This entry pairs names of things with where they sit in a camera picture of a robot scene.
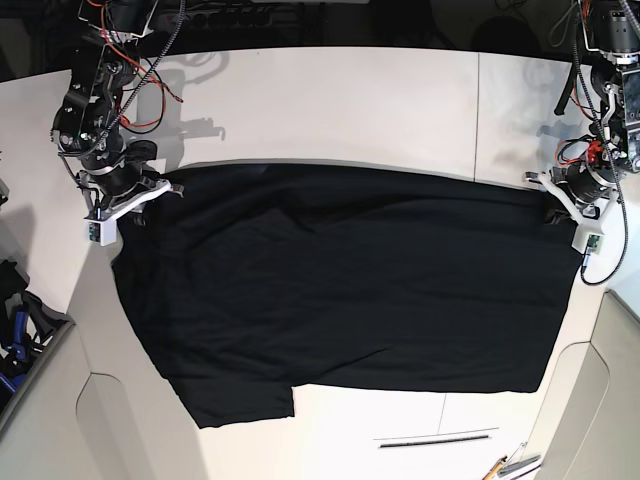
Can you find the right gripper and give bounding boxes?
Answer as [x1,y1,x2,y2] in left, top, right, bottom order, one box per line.
[78,142,184,226]

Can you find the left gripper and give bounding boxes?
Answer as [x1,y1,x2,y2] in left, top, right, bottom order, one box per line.
[523,164,619,225]

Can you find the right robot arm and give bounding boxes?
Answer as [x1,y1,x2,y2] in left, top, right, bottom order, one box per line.
[51,1,173,230]

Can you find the black T-shirt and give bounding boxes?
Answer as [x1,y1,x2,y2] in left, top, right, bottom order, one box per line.
[112,164,581,428]

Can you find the black power strip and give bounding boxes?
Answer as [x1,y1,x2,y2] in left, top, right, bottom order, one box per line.
[182,6,274,31]

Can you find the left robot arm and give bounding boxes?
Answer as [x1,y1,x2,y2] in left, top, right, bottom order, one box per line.
[547,1,639,220]

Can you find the yellow handled tool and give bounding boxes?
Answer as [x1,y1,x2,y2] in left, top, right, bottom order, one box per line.
[482,456,507,480]

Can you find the blue and black bag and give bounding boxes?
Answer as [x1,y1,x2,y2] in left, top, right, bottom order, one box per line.
[1,260,68,409]

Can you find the black ruler strip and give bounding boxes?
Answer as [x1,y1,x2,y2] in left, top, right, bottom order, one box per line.
[378,434,492,449]

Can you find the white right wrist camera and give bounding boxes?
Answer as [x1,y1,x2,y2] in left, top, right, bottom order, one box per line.
[84,218,118,247]

